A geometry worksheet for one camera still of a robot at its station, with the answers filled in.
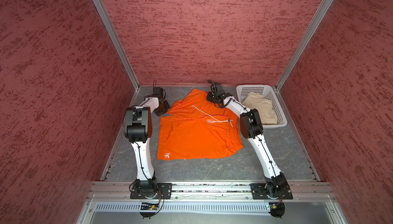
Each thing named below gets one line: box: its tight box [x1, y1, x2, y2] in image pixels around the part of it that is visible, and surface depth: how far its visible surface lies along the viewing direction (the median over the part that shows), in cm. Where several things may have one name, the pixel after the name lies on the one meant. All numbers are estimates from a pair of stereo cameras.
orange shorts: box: [157, 88, 244, 161], surface depth 96 cm
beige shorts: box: [242, 92, 278, 125], surface depth 102 cm
